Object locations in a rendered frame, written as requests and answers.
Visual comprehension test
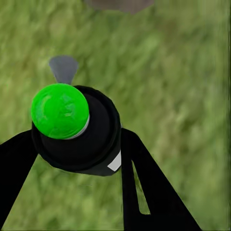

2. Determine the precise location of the pesticide atomizer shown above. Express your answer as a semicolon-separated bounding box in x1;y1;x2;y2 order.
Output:
31;55;123;177

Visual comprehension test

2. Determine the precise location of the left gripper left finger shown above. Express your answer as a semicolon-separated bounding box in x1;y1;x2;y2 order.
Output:
0;130;38;230

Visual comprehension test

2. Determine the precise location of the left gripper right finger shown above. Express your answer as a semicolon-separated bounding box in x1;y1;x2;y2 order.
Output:
120;128;202;231

